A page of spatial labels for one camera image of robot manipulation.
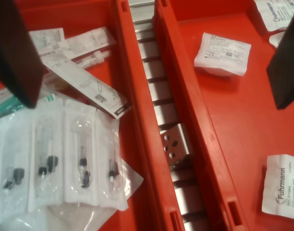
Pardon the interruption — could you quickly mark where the blister strip of four needles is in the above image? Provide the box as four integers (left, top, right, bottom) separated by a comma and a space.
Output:
0, 97, 130, 217

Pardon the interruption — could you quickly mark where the white printed flat packet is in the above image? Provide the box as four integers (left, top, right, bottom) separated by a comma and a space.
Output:
28, 27, 66, 52

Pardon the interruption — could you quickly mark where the red crate with bandage packets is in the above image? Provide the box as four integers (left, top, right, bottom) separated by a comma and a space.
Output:
151, 0, 294, 231

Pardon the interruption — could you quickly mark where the perforated metal angle bracket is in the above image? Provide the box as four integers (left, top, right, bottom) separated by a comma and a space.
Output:
159, 123, 195, 169

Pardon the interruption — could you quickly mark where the long printed paper packet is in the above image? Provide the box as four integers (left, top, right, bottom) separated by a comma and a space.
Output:
40, 54, 133, 120

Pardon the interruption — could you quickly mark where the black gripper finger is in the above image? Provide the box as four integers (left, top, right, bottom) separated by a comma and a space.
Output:
0, 0, 45, 109
266, 14, 294, 111

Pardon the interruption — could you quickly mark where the paper packet with syringe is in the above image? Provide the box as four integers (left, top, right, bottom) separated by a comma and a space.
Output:
56, 26, 118, 70

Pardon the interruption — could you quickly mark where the white printed bandage packet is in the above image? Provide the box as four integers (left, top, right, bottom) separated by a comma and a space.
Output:
261, 154, 294, 221
194, 31, 253, 77
254, 0, 294, 32

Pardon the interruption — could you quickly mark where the green striped sterile packet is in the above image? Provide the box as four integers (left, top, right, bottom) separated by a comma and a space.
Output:
0, 88, 57, 120

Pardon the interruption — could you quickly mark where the red crate with syringe packets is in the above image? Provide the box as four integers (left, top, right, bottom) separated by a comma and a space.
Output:
0, 0, 184, 231

